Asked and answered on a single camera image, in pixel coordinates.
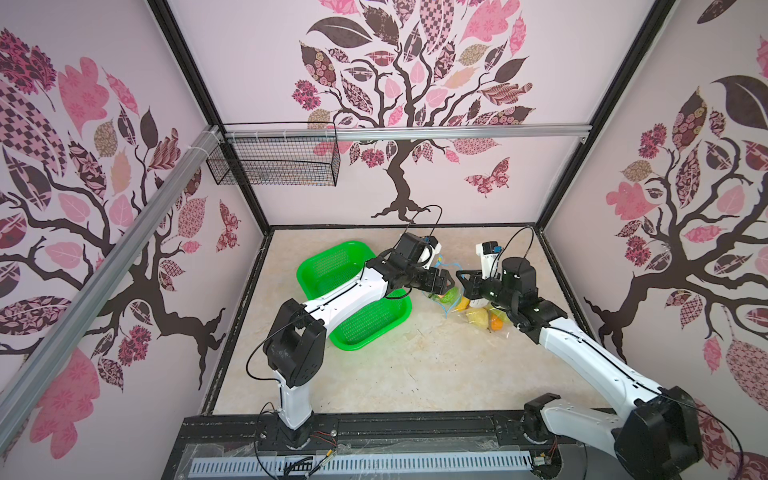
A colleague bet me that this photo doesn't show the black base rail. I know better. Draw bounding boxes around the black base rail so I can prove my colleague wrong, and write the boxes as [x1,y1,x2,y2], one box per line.
[160,409,682,480]

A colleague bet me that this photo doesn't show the black wire basket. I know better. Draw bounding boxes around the black wire basket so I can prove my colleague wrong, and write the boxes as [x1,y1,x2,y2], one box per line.
[206,120,341,187]

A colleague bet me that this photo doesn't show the white slotted cable duct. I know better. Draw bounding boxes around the white slotted cable duct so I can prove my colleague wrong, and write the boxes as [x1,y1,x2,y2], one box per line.
[185,451,533,479]

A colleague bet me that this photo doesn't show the green plastic basket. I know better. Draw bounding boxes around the green plastic basket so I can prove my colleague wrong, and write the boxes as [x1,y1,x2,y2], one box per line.
[296,241,412,351]

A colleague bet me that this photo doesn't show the left diagonal aluminium rail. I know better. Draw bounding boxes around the left diagonal aluminium rail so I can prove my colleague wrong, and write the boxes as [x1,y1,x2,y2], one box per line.
[1,125,222,450]

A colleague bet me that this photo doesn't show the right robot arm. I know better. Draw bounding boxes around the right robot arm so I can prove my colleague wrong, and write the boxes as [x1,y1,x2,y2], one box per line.
[456,254,716,479]

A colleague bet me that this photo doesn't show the horizontal aluminium rail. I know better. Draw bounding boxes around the horizontal aluminium rail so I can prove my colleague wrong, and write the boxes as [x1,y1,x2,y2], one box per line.
[225,124,592,142]

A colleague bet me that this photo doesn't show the clear zip top bag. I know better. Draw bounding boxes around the clear zip top bag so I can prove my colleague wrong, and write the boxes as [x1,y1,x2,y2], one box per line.
[426,282,511,334]

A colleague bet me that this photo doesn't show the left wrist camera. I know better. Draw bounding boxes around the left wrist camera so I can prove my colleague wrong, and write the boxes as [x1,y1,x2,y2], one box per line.
[418,236,441,269]

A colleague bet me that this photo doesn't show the beige potato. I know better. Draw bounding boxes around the beige potato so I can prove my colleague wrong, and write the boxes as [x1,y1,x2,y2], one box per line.
[466,308,491,330]

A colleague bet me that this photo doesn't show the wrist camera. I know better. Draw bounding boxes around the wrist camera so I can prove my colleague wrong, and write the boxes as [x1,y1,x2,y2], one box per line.
[476,241,502,279]
[418,236,441,269]

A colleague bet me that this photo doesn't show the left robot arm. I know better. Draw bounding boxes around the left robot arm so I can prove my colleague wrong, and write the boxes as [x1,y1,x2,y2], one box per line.
[252,232,455,450]

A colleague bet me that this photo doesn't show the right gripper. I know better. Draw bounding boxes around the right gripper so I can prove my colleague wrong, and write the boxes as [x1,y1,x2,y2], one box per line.
[456,267,517,313]

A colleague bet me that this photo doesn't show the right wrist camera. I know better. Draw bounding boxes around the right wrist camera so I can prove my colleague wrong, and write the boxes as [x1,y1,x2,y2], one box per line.
[476,241,502,279]

